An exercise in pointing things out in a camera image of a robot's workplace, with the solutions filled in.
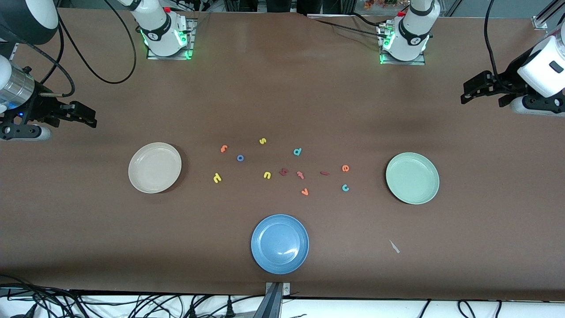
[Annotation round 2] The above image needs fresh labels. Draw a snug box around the beige brown plate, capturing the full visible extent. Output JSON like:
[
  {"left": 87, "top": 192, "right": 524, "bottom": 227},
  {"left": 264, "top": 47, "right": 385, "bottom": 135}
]
[{"left": 128, "top": 142, "right": 182, "bottom": 194}]

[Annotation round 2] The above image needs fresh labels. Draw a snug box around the green plate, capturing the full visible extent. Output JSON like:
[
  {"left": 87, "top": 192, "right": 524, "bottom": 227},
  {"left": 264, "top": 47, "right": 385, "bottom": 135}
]
[{"left": 386, "top": 152, "right": 440, "bottom": 205}]

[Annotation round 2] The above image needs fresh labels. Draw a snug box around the brown table cover mat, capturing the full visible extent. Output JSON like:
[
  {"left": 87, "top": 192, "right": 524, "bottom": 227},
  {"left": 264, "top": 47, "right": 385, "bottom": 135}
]
[{"left": 0, "top": 8, "right": 565, "bottom": 302}]

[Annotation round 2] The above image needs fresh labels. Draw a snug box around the blue plate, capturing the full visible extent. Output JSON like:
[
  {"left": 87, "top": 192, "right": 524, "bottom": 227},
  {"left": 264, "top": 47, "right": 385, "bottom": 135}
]
[{"left": 251, "top": 214, "right": 309, "bottom": 275}]

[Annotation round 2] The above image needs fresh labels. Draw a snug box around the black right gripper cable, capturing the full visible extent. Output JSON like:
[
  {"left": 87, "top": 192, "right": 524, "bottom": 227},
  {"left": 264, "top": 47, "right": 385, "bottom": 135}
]
[{"left": 39, "top": 15, "right": 76, "bottom": 98}]

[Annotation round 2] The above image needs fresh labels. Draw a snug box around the black right arm loop cable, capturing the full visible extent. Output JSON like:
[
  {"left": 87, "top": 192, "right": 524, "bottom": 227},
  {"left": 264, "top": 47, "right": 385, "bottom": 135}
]
[{"left": 57, "top": 0, "right": 137, "bottom": 84}]

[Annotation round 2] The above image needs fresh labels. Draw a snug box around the aluminium frame profile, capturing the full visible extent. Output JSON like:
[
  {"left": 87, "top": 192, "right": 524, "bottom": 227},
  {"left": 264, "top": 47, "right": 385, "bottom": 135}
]
[{"left": 532, "top": 0, "right": 565, "bottom": 30}]

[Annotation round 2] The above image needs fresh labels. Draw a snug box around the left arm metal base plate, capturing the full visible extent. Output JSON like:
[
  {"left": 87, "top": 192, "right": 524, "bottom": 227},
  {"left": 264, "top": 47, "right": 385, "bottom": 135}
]
[{"left": 379, "top": 24, "right": 426, "bottom": 66}]

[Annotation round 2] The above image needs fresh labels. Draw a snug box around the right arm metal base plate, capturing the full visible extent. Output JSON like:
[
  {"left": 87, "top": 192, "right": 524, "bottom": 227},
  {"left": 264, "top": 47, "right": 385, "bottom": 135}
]
[{"left": 147, "top": 17, "right": 197, "bottom": 61}]

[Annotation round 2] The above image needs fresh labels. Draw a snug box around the black cable on mat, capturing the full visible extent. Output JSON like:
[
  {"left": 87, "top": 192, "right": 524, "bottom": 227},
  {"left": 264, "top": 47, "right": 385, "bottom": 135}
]
[
  {"left": 351, "top": 12, "right": 387, "bottom": 28},
  {"left": 309, "top": 18, "right": 389, "bottom": 38}
]

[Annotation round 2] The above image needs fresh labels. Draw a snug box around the black tangled cable bundle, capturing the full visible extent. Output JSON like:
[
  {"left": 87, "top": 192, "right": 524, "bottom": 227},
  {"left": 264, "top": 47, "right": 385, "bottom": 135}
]
[{"left": 0, "top": 273, "right": 186, "bottom": 318}]

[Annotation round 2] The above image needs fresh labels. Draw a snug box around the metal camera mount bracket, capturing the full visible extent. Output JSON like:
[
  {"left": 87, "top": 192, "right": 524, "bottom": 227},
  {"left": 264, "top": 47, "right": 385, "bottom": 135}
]
[{"left": 253, "top": 282, "right": 292, "bottom": 318}]

